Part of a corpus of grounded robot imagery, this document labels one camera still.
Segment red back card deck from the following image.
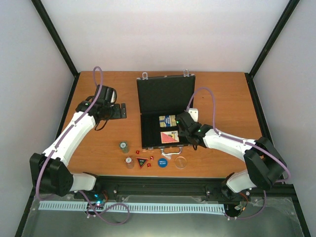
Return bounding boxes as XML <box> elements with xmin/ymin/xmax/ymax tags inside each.
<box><xmin>160</xmin><ymin>130</ymin><xmax>179</xmax><ymax>144</ymax></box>

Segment blue gold card deck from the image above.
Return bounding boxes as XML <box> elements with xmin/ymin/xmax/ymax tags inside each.
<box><xmin>158</xmin><ymin>115</ymin><xmax>177</xmax><ymax>128</ymax></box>

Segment black poker set case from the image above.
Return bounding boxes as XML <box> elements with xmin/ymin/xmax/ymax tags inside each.
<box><xmin>137</xmin><ymin>72</ymin><xmax>196</xmax><ymax>150</ymax></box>

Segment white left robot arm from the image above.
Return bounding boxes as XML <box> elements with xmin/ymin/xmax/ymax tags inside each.
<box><xmin>30</xmin><ymin>101</ymin><xmax>127</xmax><ymax>199</ymax></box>

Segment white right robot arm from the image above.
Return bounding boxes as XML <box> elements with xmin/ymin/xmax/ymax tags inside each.
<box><xmin>179</xmin><ymin>122</ymin><xmax>290</xmax><ymax>193</ymax></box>

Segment clear round dealer button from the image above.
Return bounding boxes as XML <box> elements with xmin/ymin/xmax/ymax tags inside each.
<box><xmin>174</xmin><ymin>156</ymin><xmax>188</xmax><ymax>169</ymax></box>

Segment green poker chip stack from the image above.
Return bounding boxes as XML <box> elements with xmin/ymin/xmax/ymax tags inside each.
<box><xmin>119</xmin><ymin>141</ymin><xmax>129</xmax><ymax>154</ymax></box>

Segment blue small blind button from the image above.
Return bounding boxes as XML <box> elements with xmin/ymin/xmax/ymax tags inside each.
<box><xmin>158</xmin><ymin>158</ymin><xmax>168</xmax><ymax>168</ymax></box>

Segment red poker chip stack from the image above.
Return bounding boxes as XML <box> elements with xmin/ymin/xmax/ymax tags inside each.
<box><xmin>124</xmin><ymin>157</ymin><xmax>134</xmax><ymax>169</ymax></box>

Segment triangular all in button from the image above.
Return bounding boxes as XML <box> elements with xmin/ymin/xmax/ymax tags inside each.
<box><xmin>136</xmin><ymin>157</ymin><xmax>149</xmax><ymax>169</ymax></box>

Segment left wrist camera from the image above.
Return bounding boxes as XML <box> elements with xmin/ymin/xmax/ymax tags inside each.
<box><xmin>94</xmin><ymin>85</ymin><xmax>117</xmax><ymax>105</ymax></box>

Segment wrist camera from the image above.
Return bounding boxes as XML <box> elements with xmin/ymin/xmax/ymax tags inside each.
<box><xmin>175</xmin><ymin>108</ymin><xmax>201</xmax><ymax>137</ymax></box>
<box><xmin>94</xmin><ymin>85</ymin><xmax>117</xmax><ymax>105</ymax></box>

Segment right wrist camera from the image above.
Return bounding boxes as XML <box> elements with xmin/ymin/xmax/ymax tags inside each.
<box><xmin>175</xmin><ymin>108</ymin><xmax>201</xmax><ymax>137</ymax></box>

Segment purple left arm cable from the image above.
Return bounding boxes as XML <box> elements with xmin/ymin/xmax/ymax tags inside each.
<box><xmin>36</xmin><ymin>66</ymin><xmax>104</xmax><ymax>200</ymax></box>

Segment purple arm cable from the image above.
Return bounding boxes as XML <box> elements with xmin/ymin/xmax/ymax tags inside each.
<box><xmin>36</xmin><ymin>66</ymin><xmax>104</xmax><ymax>200</ymax></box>
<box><xmin>185</xmin><ymin>86</ymin><xmax>292</xmax><ymax>220</ymax></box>

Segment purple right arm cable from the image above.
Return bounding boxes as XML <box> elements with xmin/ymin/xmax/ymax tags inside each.
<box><xmin>185</xmin><ymin>86</ymin><xmax>292</xmax><ymax>220</ymax></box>

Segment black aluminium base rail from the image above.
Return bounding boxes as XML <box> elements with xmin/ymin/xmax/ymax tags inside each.
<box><xmin>71</xmin><ymin>175</ymin><xmax>297</xmax><ymax>205</ymax></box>

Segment black frame post left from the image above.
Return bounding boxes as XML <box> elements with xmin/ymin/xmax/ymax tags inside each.
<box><xmin>31</xmin><ymin>0</ymin><xmax>80</xmax><ymax>79</ymax></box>

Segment black frame post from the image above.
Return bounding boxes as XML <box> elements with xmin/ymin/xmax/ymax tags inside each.
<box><xmin>31</xmin><ymin>0</ymin><xmax>80</xmax><ymax>79</ymax></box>
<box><xmin>248</xmin><ymin>0</ymin><xmax>301</xmax><ymax>77</ymax></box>

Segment light blue cable duct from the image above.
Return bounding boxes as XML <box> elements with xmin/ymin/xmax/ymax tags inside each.
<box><xmin>39</xmin><ymin>201</ymin><xmax>225</xmax><ymax>215</ymax></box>

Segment black frame post right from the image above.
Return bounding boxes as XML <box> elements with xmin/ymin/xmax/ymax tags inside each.
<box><xmin>248</xmin><ymin>0</ymin><xmax>301</xmax><ymax>77</ymax></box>

